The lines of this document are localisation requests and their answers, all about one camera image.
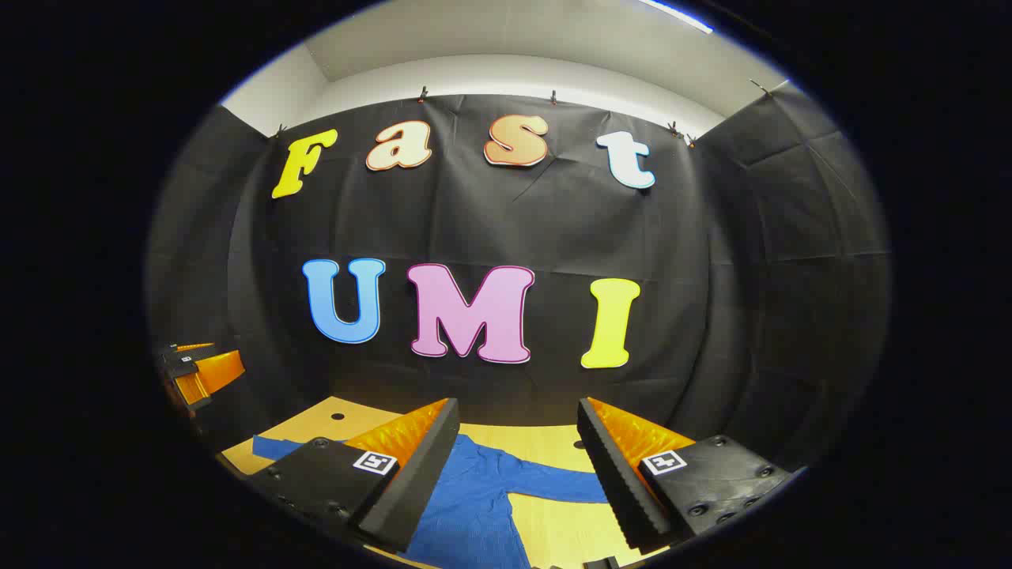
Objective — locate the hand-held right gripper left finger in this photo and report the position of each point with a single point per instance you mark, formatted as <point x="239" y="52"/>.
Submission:
<point x="419" y="482"/>

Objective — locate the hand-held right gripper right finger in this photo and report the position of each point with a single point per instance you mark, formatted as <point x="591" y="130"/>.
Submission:
<point x="617" y="482"/>

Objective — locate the row of small backdrop clamps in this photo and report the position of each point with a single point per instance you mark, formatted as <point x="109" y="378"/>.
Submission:
<point x="423" y="95"/>

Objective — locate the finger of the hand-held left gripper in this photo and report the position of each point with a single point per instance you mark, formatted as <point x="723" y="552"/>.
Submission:
<point x="190" y="347"/>
<point x="217" y="370"/>

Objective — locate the black backdrop cloth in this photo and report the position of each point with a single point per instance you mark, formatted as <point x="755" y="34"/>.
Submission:
<point x="553" y="229"/>

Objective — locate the blue shirt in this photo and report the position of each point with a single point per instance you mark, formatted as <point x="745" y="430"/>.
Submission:
<point x="474" y="506"/>

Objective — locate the ceiling light strip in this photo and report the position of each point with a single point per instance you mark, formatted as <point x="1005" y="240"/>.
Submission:
<point x="680" y="14"/>

